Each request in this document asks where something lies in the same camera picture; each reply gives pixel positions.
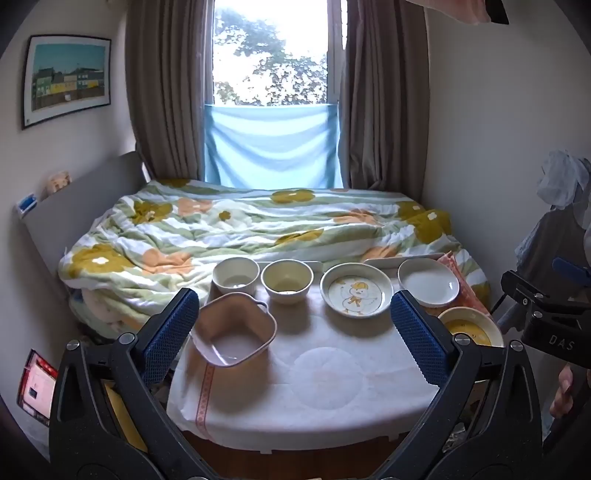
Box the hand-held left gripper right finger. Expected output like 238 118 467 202
383 290 544 480

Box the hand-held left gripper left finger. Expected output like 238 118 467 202
48 287 208 480

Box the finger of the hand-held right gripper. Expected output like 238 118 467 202
501 270 552 324
552 257 591 284

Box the plain white plate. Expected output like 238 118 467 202
397 257 461 309

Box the yellow inside shallow bowl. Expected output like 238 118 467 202
436 306 505 350

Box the pink square bowl with handles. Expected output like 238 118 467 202
190 295 278 368

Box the duck print plate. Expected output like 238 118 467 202
320 263 394 319

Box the cream round bowl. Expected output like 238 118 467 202
260 259 314 305

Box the person's right hand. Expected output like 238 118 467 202
549 364 576 417

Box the grey hanging garment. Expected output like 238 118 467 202
515 203 591 319

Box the pink patterned cloth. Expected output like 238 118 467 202
436 250 491 317

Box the cream folded bedding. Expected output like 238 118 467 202
69 286 158 340

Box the white round bowl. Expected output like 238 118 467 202
211 257 260 296

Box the white crumpled bag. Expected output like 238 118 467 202
537 149 588 208

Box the yellow flat packet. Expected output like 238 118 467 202
102 381 149 455

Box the white tablecloth with orange border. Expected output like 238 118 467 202
166 263 462 439

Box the floral green striped blanket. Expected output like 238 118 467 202
58 178 492 324

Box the red box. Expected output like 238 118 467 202
17 349 59 426

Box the grey bed headboard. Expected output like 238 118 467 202
18 151 151 296

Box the white table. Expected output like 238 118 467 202
185 422 416 457

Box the small plush toy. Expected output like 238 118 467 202
44 171 75 195

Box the blue and white small box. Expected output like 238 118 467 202
16 192 41 216

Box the light blue cloth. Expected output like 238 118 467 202
203 102 345 190

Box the brown curtain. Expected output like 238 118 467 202
124 0 215 183
339 0 431 199

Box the framed picture of buildings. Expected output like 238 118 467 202
21 34 112 131

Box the window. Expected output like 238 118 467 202
212 0 347 108

